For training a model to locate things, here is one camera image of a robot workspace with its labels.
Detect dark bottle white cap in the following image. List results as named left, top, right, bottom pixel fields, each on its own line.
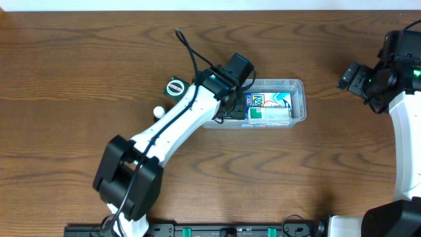
left=153, top=106, right=166, bottom=120

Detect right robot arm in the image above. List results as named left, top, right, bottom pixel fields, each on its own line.
left=325, top=27, right=420, bottom=237

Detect left black cable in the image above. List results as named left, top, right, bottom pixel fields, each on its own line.
left=100, top=28, right=214, bottom=234

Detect white green medicine box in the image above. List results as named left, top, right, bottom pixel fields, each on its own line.
left=247, top=107, right=291, bottom=123

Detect green square packet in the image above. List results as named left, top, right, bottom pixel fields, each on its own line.
left=162, top=76, right=189, bottom=101

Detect right black cable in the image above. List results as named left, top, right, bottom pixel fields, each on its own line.
left=403, top=18, right=421, bottom=31

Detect black cable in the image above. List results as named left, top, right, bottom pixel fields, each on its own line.
left=100, top=28, right=214, bottom=234
left=403, top=18, right=421, bottom=31

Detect clear plastic container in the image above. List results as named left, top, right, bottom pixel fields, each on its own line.
left=203, top=79, right=307, bottom=129

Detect blue Kool Fever box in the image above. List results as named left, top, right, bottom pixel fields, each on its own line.
left=245, top=92, right=293, bottom=119

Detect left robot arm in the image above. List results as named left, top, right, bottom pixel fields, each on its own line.
left=93, top=53, right=257, bottom=236

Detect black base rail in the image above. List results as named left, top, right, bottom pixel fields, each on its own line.
left=63, top=219, right=330, bottom=237

